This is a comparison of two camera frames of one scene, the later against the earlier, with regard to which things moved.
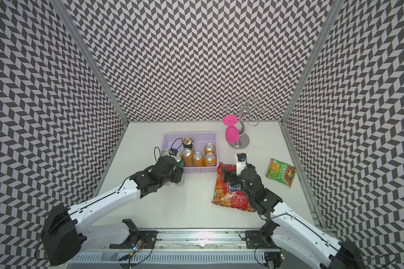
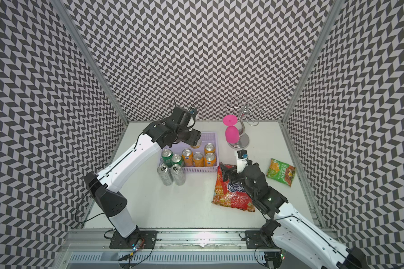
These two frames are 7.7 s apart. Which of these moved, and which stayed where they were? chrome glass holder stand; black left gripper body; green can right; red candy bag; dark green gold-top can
Moved: black left gripper body; dark green gold-top can
Stayed: chrome glass holder stand; green can right; red candy bag
